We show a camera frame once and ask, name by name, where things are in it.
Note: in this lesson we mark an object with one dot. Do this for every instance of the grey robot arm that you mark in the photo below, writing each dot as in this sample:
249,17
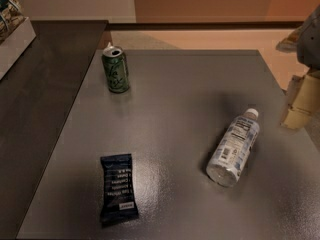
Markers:
308,45

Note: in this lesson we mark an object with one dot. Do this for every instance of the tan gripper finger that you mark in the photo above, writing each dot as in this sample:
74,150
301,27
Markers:
302,102

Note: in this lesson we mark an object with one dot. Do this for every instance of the white box with snack bags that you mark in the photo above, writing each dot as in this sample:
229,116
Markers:
16,34

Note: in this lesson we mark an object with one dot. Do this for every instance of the green soda can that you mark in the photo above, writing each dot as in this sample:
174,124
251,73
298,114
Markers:
115,67

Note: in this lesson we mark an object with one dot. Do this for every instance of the clear blue-label plastic bottle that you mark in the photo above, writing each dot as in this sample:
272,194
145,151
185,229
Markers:
228,160

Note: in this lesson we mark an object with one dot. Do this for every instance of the dark blue snack bar wrapper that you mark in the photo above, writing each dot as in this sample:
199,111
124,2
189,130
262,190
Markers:
119,203

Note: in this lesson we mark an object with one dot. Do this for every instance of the dark side counter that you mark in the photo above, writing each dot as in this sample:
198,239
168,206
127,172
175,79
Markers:
36,96

